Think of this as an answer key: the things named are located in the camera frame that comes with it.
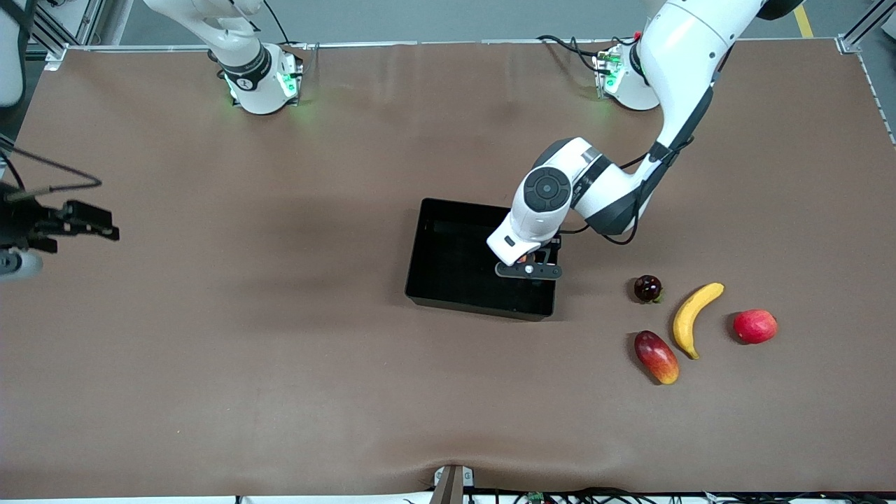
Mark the black plastic box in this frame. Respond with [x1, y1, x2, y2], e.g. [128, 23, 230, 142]
[405, 197, 562, 323]

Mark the yellow banana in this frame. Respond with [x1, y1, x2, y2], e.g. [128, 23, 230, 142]
[673, 282, 726, 361]

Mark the plain red apple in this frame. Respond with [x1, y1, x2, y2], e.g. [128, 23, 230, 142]
[733, 309, 779, 345]

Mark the dark purple mangosteen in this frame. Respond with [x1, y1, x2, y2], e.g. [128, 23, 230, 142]
[633, 274, 664, 305]

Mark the red yellow mango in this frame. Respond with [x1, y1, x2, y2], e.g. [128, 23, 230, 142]
[633, 330, 680, 386]

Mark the brown table mat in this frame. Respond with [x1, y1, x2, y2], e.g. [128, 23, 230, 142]
[0, 38, 896, 499]

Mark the metal table clamp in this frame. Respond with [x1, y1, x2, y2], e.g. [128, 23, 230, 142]
[428, 463, 475, 504]

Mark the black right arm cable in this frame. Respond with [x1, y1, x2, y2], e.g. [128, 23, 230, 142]
[0, 133, 104, 204]

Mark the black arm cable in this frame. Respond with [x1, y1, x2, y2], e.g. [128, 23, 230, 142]
[0, 133, 104, 204]
[560, 136, 732, 246]

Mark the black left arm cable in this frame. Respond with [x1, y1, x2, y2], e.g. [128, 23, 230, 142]
[560, 136, 732, 246]

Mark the aluminium frame profile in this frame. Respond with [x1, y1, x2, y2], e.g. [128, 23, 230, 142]
[838, 0, 896, 53]
[28, 0, 106, 71]

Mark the black left base cable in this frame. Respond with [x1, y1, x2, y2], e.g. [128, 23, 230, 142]
[536, 34, 634, 78]

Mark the black base cable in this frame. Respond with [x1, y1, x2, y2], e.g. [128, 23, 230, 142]
[262, 0, 312, 71]
[536, 34, 634, 78]

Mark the metal table edge rail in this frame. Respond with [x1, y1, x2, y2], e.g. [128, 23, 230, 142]
[63, 36, 848, 53]

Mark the black right base cable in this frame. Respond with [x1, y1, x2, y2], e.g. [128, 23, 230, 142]
[262, 0, 312, 71]

